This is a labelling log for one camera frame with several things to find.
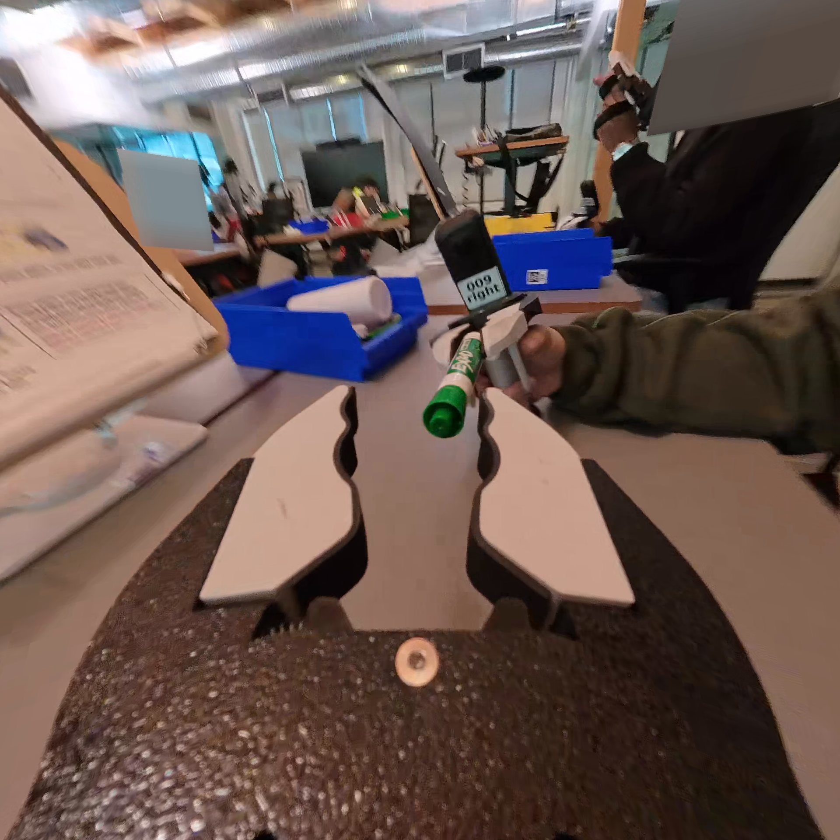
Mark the ceiling air vent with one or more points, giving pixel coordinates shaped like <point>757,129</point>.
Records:
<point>463,61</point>

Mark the green dry erase marker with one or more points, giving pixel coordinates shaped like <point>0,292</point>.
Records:
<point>453,387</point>

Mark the black curved panel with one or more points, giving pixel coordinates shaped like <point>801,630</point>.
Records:
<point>413,144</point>

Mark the printed instruction sheet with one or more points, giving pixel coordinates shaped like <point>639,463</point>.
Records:
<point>79,295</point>

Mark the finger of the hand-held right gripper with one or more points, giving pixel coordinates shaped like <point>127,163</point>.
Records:
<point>443,344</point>
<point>505,331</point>

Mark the wooden document stand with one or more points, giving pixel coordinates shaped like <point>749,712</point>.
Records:
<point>190,295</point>

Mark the wooden post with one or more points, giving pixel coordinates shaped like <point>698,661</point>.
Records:
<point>630,26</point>

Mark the silver ventilation duct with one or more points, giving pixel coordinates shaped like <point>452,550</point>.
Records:
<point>328,62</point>

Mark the wooden standing desk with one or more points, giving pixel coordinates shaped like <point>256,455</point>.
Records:
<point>512,143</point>

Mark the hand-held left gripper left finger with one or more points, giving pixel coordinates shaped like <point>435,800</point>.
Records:
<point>282,505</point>

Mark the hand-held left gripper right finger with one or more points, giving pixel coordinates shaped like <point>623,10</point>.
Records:
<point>551,512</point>

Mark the white paper roll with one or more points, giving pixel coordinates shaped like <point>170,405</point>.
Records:
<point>341,295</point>

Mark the small blue storage bin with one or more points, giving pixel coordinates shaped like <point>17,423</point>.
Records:
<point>308,226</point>

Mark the dark wall screen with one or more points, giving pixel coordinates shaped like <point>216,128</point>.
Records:
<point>341,170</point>

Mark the person's right forearm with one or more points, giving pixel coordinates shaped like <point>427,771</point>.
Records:
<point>689,367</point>

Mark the yellow storage bin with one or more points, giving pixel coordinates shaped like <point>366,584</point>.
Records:
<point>518,224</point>

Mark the blue storage bin with tag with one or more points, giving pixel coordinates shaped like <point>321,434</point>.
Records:
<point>558,259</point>

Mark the person's right hand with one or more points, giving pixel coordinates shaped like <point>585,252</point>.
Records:
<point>541,361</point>

